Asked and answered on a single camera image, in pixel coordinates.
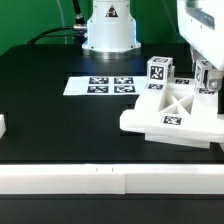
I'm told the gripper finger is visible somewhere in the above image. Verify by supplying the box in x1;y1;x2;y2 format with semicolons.
190;46;201;71
207;69;224;90

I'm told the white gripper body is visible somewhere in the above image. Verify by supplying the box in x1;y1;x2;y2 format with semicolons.
177;0;224;71

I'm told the white tagged cube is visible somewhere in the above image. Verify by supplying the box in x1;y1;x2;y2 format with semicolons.
147;56;173;84
195;60;212;89

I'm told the white chair back frame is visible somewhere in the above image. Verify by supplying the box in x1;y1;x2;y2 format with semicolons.
120;78;222;143

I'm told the white chair seat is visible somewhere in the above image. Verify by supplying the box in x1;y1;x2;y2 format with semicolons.
144;133;212;150

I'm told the white block right edge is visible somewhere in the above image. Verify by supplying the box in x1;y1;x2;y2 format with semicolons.
218;114;224;152

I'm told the white block edge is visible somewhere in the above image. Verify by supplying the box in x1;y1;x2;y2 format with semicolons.
218;114;224;152
0;114;6;139

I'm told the marker sheet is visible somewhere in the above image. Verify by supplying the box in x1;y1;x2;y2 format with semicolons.
63;76;147;96

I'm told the white block left edge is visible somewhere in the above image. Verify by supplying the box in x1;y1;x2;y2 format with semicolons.
0;114;6;139

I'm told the black cable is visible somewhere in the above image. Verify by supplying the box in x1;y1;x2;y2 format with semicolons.
27;0;88;46

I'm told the white front rail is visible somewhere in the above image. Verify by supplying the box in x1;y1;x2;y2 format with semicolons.
0;164;224;194

